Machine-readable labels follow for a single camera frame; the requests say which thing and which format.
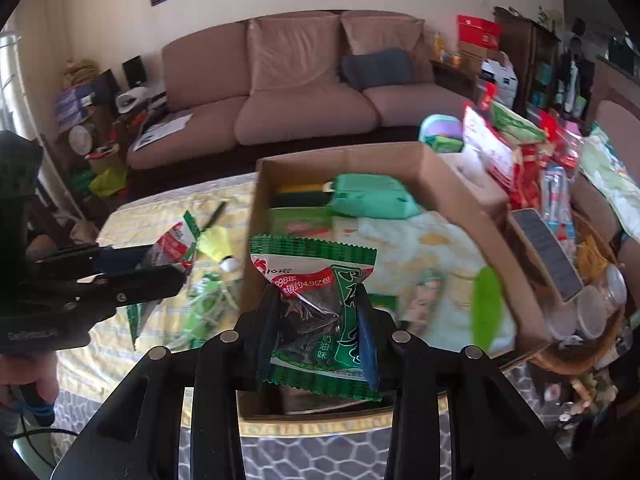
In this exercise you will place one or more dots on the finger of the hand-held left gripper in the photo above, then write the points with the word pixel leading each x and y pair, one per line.
pixel 140 285
pixel 120 257

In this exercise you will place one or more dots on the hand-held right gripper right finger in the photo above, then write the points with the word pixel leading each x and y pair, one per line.
pixel 369 350

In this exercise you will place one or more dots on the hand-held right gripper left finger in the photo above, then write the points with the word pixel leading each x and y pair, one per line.
pixel 265 345

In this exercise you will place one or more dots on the large green edged seed packet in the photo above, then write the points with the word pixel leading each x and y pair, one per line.
pixel 170 247

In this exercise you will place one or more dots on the seed packet with red logo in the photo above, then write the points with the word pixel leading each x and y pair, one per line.
pixel 310 280

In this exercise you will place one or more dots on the white orange cardboard box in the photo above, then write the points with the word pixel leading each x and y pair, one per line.
pixel 300 165

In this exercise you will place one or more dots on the person's left hand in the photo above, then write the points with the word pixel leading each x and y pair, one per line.
pixel 25 375

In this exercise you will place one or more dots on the small green packet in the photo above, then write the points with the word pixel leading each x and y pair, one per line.
pixel 210 292
pixel 200 327

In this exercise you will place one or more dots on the yellow green shopping bag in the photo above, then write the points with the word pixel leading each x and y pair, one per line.
pixel 107 182

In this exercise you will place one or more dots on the yellow shuttlecock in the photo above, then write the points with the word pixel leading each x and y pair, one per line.
pixel 215 245

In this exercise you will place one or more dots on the round tin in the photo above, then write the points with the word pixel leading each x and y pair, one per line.
pixel 80 137

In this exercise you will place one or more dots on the black pen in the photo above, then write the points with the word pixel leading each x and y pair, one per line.
pixel 215 215

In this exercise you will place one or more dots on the large green printed plastic packet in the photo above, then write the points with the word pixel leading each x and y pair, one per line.
pixel 430 260

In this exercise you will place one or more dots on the stack of blue boxes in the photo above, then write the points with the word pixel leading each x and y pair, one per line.
pixel 75 105

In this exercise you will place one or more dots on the light green plastic bag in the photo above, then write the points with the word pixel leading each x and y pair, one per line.
pixel 487 305

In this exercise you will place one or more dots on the printed paper sheet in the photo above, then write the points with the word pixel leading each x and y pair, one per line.
pixel 162 132

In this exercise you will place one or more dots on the wicker basket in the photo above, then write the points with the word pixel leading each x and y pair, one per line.
pixel 575 357

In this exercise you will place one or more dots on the clear plastic tub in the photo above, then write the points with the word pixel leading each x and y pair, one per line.
pixel 592 310

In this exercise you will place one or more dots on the brown sofa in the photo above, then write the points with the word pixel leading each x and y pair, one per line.
pixel 300 115

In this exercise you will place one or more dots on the round purple green container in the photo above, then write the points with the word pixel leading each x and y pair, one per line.
pixel 440 130

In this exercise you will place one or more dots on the red white snack bag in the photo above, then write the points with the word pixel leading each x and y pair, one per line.
pixel 487 150

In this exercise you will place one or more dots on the grey blue pillow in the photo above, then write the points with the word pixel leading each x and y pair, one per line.
pixel 377 70

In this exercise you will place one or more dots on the pale green printed bag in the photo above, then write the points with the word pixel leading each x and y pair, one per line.
pixel 610 180

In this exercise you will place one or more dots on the white shopping bag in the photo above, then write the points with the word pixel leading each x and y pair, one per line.
pixel 500 85

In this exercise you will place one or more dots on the dark wooden cabinet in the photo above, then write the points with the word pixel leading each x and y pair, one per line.
pixel 520 60

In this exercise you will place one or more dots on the red box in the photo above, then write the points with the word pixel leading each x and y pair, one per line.
pixel 477 32

